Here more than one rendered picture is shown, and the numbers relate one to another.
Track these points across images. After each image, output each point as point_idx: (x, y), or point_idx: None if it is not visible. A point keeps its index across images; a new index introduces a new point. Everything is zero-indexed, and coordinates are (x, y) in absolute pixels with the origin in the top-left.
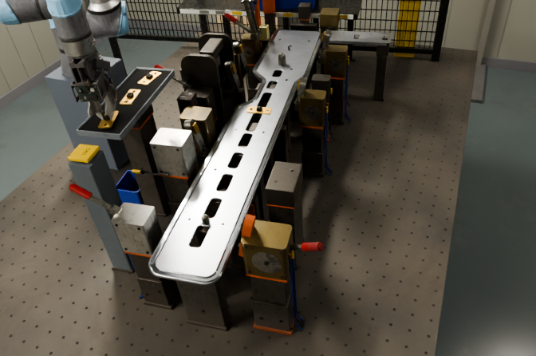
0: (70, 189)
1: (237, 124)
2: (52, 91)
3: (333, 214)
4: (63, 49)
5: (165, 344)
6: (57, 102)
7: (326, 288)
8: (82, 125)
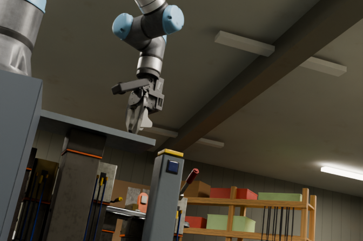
0: (198, 172)
1: None
2: (34, 111)
3: None
4: (33, 46)
5: None
6: (27, 138)
7: None
8: (147, 138)
